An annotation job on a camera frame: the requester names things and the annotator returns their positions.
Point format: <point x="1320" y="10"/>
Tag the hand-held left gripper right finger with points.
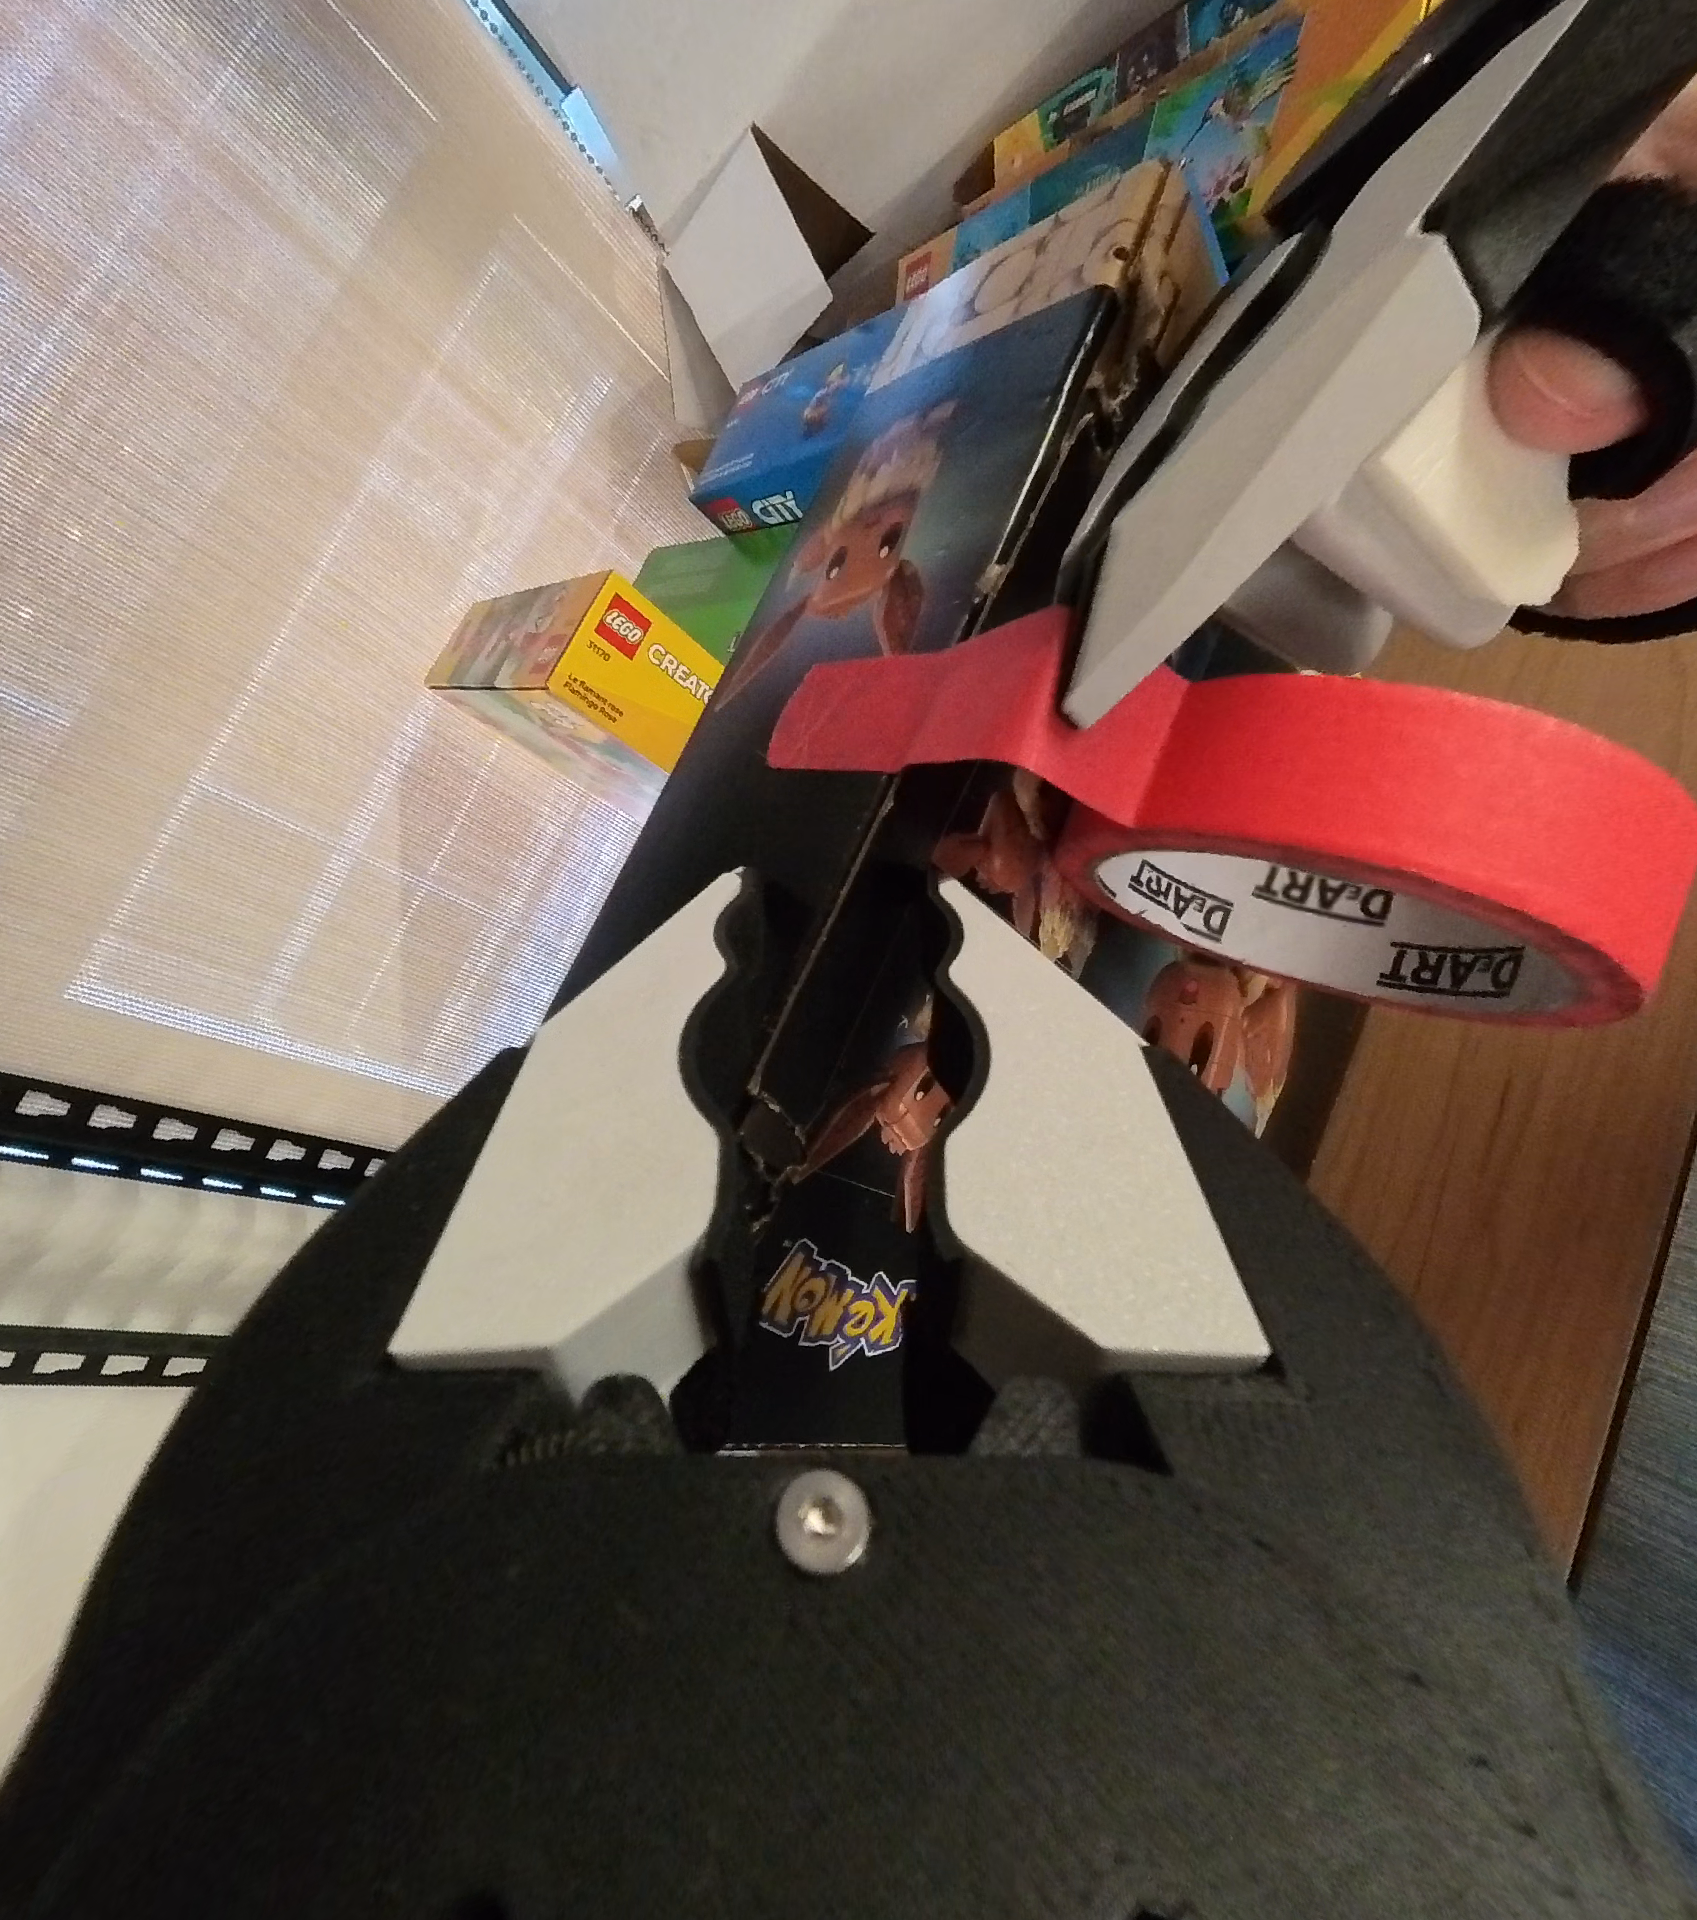
<point x="1117" y="1201"/>

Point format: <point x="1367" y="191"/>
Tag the orange tape roll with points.
<point x="1388" y="782"/>

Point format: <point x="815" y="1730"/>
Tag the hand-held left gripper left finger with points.
<point x="563" y="1201"/>

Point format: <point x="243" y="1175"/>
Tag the person's right hand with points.
<point x="1567" y="389"/>

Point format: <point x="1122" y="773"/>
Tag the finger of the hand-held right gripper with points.
<point x="1268" y="450"/>
<point x="1449" y="166"/>

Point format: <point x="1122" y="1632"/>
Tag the yellow toy box flamingo print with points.
<point x="623" y="659"/>

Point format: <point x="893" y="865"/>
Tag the blue toy box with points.
<point x="772" y="450"/>

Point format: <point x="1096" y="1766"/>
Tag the green toy box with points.
<point x="690" y="586"/>

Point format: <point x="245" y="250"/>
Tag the translucent window blind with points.
<point x="187" y="450"/>

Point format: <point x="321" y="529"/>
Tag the black toy box tan base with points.
<point x="907" y="494"/>

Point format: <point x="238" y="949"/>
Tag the black metal shelf rack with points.
<point x="1539" y="900"/>

